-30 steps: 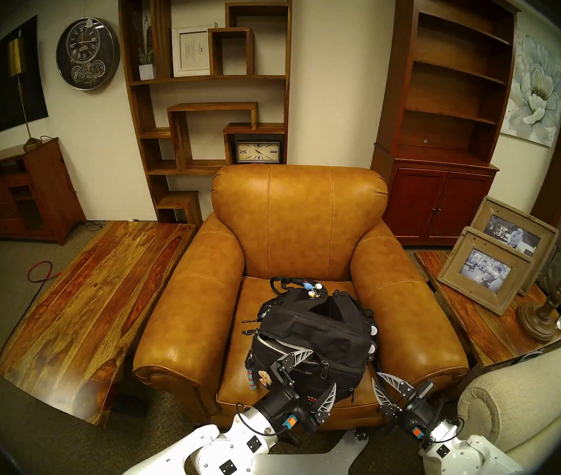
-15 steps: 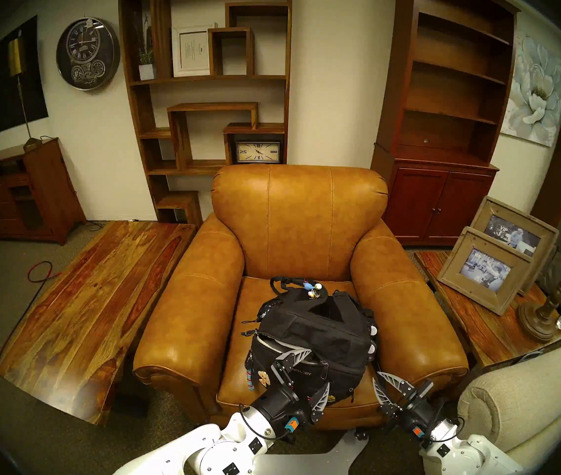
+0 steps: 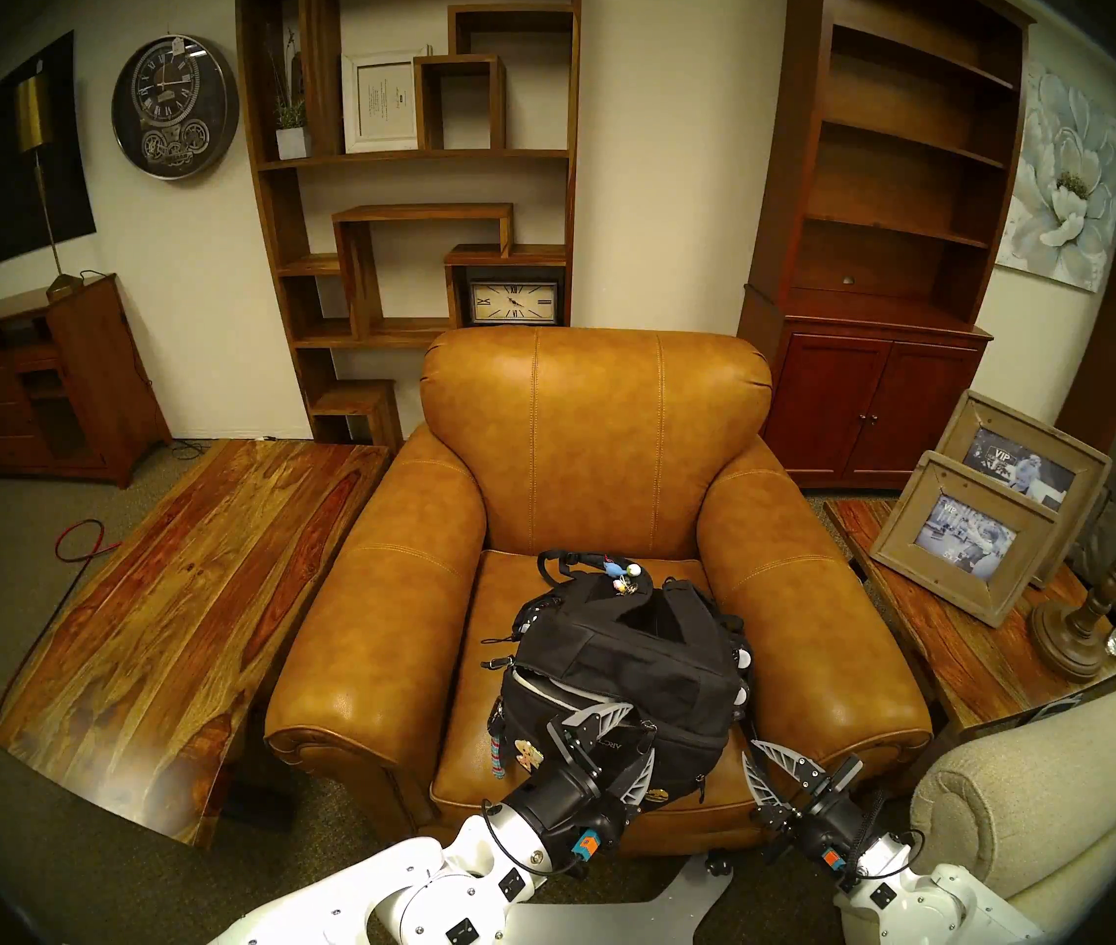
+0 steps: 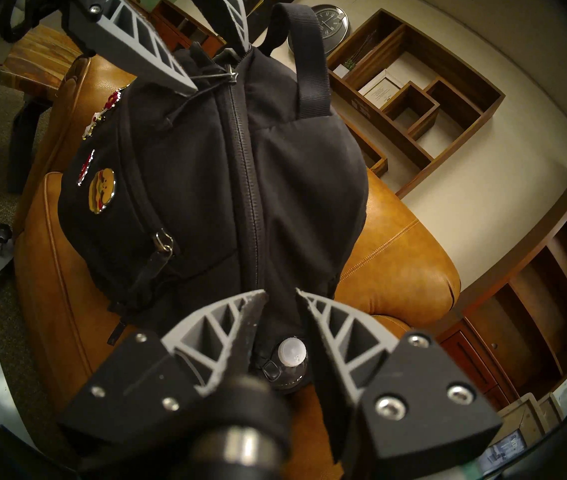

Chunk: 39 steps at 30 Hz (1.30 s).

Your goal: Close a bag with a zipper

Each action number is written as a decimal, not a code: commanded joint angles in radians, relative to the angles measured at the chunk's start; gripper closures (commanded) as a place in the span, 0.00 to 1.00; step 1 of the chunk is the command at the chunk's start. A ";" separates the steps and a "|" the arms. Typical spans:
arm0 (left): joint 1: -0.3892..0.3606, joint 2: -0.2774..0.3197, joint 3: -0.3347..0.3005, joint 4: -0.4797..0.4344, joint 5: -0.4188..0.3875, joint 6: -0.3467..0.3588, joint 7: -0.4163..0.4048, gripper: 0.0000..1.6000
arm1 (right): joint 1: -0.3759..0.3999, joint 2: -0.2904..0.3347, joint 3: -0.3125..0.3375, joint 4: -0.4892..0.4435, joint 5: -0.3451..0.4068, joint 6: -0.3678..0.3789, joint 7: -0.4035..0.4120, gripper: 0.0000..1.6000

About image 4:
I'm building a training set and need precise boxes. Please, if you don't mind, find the white framed certificate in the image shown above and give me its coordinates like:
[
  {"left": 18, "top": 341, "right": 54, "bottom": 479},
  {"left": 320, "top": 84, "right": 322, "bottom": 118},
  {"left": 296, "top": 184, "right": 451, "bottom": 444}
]
[{"left": 357, "top": 69, "right": 407, "bottom": 109}]

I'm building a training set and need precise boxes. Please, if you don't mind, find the small weathered wood picture frame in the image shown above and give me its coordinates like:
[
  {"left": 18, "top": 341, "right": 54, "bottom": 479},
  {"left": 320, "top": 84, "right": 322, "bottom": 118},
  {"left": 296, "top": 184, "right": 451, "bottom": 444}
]
[{"left": 478, "top": 393, "right": 552, "bottom": 477}]

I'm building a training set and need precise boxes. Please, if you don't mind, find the cherry wood bookcase hutch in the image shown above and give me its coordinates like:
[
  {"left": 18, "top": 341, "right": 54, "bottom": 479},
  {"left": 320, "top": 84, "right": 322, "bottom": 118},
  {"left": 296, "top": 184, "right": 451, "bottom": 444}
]
[{"left": 436, "top": 161, "right": 567, "bottom": 410}]

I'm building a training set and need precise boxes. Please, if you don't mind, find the large weathered wood picture frame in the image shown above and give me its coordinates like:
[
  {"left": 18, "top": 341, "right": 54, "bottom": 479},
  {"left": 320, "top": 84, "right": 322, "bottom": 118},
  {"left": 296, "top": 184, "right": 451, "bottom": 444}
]
[{"left": 537, "top": 391, "right": 566, "bottom": 427}]

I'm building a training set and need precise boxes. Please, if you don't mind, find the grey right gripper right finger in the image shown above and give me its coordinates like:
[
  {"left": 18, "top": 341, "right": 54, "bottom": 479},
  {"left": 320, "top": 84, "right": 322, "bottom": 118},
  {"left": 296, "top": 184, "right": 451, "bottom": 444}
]
[{"left": 296, "top": 288, "right": 503, "bottom": 475}]

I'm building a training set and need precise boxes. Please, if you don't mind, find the dark bottle with white cap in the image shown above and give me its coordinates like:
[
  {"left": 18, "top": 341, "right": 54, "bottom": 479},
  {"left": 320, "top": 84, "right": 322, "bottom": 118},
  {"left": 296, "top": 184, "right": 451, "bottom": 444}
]
[{"left": 258, "top": 336, "right": 310, "bottom": 395}]

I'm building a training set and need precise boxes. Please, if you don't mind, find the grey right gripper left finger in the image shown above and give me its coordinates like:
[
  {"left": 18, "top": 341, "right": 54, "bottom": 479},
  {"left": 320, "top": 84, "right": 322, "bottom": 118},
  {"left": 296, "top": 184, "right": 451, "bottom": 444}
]
[{"left": 57, "top": 289, "right": 269, "bottom": 456}]

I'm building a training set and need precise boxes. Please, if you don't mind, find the small potted plant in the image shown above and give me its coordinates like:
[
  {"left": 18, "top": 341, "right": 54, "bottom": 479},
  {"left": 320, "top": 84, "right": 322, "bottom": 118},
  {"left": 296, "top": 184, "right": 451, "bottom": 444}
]
[{"left": 332, "top": 31, "right": 379, "bottom": 80}]

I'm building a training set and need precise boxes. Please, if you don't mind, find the geometric open wooden shelf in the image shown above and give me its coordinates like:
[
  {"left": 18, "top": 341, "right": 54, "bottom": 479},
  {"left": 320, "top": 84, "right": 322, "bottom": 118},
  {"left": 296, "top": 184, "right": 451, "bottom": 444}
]
[{"left": 326, "top": 8, "right": 507, "bottom": 200}]

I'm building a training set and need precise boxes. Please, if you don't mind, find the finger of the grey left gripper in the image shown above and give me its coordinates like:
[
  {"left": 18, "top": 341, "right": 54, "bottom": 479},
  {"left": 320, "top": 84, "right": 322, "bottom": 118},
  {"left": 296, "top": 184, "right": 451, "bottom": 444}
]
[{"left": 203, "top": 0, "right": 251, "bottom": 54}]

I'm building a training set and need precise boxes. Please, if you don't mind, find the round black wall clock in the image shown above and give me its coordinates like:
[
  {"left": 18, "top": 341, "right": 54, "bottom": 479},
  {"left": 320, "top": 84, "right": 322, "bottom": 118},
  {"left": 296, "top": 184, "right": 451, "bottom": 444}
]
[{"left": 287, "top": 4, "right": 350, "bottom": 55}]

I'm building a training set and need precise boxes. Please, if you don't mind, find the striped wooden coffee table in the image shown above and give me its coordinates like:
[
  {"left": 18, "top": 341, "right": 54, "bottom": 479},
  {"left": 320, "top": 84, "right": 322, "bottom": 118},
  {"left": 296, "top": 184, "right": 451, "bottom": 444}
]
[{"left": 0, "top": 24, "right": 84, "bottom": 195}]

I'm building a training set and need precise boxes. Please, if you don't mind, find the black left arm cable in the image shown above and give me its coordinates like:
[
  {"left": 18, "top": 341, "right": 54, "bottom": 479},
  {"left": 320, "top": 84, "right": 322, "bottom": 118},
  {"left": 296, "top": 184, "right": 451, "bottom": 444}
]
[{"left": 0, "top": 0, "right": 72, "bottom": 44}]

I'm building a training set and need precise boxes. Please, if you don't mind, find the black backpack with pins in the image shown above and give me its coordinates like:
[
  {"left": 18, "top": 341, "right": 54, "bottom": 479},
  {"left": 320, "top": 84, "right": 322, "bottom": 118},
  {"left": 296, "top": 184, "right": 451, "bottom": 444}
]
[{"left": 57, "top": 3, "right": 370, "bottom": 385}]

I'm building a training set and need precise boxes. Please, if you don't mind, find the reddish wooden sideboard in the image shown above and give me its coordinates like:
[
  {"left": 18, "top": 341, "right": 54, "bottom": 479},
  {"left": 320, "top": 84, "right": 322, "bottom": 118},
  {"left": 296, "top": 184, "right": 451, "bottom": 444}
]
[{"left": 136, "top": 0, "right": 227, "bottom": 57}]

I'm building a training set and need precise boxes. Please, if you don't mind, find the tan leather armchair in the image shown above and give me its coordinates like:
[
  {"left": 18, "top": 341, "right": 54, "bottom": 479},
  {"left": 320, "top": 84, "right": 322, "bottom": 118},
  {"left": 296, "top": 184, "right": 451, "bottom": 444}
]
[{"left": 13, "top": 54, "right": 462, "bottom": 480}]

